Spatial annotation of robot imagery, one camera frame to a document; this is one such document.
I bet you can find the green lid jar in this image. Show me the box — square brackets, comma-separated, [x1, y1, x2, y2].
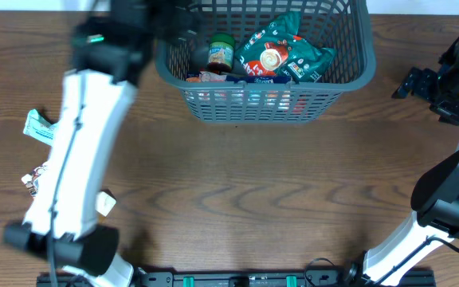
[206, 33, 235, 73]

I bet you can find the beige brown snack pouch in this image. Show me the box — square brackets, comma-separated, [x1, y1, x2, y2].
[21, 162, 117, 222]

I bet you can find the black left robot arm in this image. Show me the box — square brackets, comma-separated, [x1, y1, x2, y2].
[2, 0, 201, 286]

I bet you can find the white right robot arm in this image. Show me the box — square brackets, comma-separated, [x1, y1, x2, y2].
[344, 37, 459, 286]

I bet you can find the grey plastic lattice basket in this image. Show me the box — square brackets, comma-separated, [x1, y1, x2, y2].
[156, 0, 376, 124]

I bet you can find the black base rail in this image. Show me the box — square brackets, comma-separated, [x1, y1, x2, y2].
[35, 269, 437, 287]

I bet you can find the teal wet wipes packet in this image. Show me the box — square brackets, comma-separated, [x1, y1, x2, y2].
[23, 109, 58, 146]

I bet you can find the green coffee sachet bag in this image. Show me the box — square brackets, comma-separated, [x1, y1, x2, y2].
[234, 11, 335, 82]

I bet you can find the colourful tissue multipack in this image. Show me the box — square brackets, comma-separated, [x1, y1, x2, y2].
[182, 70, 294, 118]

